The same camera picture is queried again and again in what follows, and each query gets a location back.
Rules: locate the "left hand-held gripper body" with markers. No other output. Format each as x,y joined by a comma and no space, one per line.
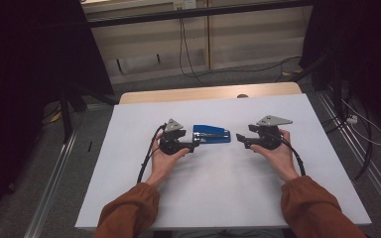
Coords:
172,145

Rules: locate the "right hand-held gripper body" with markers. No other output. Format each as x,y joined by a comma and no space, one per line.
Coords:
269,137

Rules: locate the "blue stapler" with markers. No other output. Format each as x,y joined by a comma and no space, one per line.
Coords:
213,135

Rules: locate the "person's left hand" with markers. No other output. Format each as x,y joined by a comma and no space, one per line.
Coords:
162,165

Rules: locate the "person's right hand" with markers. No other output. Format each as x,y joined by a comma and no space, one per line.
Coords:
281,158

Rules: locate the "dark round table grommet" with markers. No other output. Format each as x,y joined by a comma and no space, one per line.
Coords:
242,96

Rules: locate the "white table mat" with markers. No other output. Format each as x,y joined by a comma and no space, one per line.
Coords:
218,185

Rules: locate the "yellow floor tape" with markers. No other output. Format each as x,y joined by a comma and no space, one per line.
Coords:
56,116
291,73

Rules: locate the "white power adapter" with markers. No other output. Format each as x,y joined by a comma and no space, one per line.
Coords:
352,119

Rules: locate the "person's grey trousers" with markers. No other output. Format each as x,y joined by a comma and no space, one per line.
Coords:
225,234

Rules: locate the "black stand legs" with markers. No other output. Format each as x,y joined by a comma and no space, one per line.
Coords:
66,115

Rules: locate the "black horizontal bar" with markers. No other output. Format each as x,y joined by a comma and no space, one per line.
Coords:
195,13

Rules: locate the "black curtain with stand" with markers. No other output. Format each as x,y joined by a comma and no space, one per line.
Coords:
370,49

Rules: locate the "large black curtain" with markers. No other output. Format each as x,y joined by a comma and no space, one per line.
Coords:
29,66

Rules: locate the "aluminium floor rail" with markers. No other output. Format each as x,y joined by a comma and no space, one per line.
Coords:
51,185
380,185

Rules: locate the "white wall socket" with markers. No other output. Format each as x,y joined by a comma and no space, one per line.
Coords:
184,4

